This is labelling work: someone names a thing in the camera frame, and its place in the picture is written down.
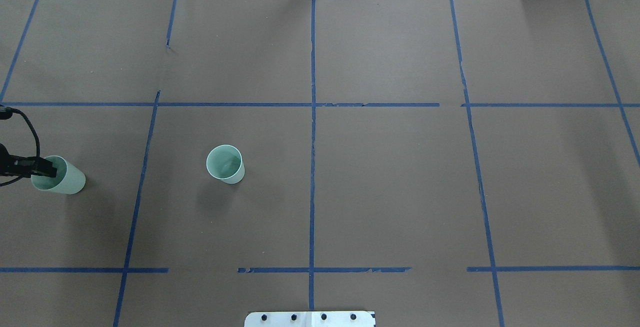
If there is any mint green cup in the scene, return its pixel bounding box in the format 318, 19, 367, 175
205, 144, 246, 185
30, 155, 87, 195

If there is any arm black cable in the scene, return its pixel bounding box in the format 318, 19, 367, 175
0, 107, 42, 188

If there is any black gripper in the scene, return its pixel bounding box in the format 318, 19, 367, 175
0, 144, 57, 178

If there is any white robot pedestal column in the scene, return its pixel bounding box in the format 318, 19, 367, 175
244, 310, 377, 327

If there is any brown paper table cover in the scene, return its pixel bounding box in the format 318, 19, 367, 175
1, 0, 639, 327

